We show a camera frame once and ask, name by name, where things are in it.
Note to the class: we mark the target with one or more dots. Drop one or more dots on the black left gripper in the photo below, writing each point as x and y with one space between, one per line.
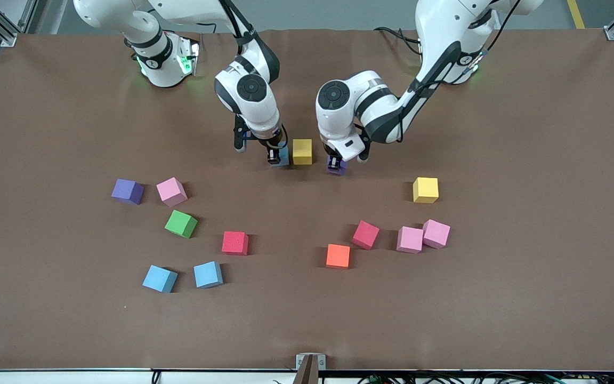
333 158

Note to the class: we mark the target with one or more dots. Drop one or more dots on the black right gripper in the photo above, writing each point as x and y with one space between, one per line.
272 144

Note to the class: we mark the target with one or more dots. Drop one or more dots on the purple foam cube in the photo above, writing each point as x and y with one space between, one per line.
127 191
340 170

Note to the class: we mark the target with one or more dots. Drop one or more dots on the light blue foam cube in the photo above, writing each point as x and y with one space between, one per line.
208 274
160 278
284 159

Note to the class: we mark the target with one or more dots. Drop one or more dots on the yellow foam cube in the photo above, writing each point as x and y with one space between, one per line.
302 152
425 190

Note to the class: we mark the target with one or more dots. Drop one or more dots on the red foam cube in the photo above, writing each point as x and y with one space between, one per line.
365 234
235 242

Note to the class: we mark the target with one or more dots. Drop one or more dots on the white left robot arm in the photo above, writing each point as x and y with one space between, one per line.
339 114

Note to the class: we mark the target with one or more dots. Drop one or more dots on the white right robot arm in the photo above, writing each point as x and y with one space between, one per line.
251 101

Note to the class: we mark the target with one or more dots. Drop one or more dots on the orange foam cube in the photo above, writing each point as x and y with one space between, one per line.
338 256

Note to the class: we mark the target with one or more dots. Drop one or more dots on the pink foam cube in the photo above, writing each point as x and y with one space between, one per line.
171 191
410 239
436 233

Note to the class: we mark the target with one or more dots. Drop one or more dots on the green foam cube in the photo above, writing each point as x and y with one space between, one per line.
181 223

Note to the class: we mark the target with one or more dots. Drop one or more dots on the large table cover sheet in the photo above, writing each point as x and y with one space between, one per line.
307 320

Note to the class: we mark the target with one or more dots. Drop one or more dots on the silver camera mount bracket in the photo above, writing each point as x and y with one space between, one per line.
300 362

